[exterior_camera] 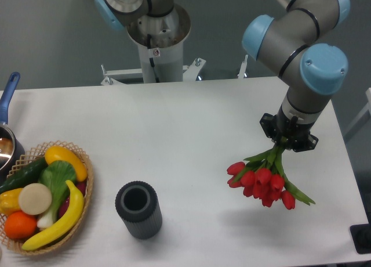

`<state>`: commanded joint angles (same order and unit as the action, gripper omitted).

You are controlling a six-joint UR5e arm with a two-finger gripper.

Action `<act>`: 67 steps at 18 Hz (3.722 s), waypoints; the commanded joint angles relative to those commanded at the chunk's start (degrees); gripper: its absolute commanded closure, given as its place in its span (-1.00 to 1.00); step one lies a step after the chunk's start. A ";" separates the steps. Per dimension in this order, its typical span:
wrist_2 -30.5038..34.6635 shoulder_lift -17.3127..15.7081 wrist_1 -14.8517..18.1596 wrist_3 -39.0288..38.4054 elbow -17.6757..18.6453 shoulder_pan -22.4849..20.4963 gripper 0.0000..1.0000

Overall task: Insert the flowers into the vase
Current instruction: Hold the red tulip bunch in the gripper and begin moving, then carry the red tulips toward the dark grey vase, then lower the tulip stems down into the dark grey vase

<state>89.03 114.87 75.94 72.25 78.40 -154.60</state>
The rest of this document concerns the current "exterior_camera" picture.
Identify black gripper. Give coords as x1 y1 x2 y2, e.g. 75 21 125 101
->
260 113 318 151

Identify red tulip bouquet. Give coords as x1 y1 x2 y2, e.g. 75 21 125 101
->
226 145 315 210

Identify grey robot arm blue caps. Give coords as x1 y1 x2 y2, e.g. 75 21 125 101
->
242 0 350 152

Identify dark grey ribbed vase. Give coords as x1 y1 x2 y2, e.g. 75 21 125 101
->
115 181 162 240

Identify black device at table edge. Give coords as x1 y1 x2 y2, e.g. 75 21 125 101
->
350 223 370 254

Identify dark red vegetable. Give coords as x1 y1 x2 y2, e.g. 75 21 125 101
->
58 181 88 218

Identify yellow banana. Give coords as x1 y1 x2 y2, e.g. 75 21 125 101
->
21 180 84 251

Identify green bok choy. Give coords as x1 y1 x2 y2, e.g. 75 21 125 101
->
37 160 77 230

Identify beige round disc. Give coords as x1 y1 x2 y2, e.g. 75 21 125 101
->
18 183 52 215

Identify green cucumber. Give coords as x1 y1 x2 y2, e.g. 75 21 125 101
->
1 157 48 193

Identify woven wicker basket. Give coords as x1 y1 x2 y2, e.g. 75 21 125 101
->
1 140 94 256

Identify orange fruit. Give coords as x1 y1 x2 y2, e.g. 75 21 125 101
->
4 211 37 240

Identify yellow bell pepper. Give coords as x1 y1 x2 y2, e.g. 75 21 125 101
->
1 188 23 216

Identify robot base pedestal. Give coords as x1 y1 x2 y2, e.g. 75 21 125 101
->
93 0 192 84

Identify blue handled saucepan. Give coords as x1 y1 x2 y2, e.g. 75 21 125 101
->
1 72 25 184

